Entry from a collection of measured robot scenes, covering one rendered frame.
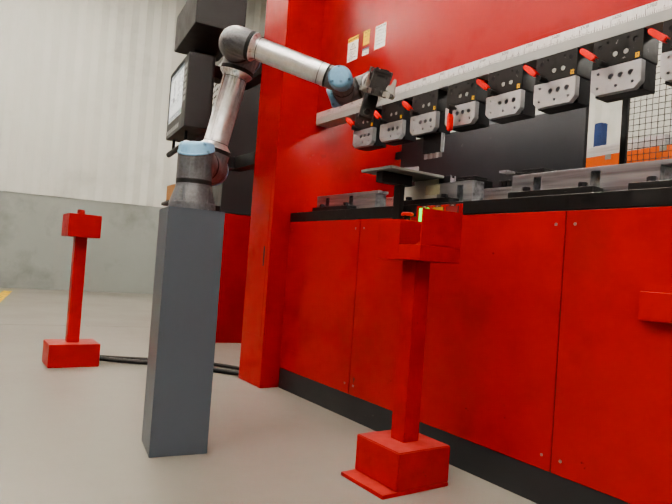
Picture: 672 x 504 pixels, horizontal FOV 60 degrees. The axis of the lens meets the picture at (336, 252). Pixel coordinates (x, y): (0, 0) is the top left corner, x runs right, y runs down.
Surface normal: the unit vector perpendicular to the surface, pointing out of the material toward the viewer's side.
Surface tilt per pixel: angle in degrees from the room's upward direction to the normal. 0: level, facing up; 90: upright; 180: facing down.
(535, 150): 90
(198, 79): 90
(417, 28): 90
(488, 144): 90
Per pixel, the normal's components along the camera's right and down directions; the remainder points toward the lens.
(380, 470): -0.83, -0.07
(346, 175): 0.56, 0.02
